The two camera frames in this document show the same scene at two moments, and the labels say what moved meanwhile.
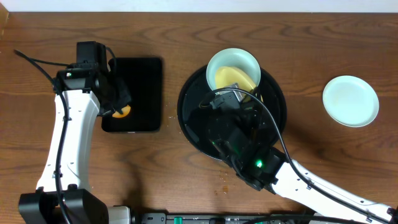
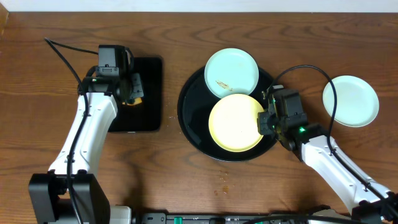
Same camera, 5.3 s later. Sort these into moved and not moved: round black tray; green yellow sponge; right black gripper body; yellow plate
Moved: right black gripper body; green yellow sponge; yellow plate
Not moved: round black tray
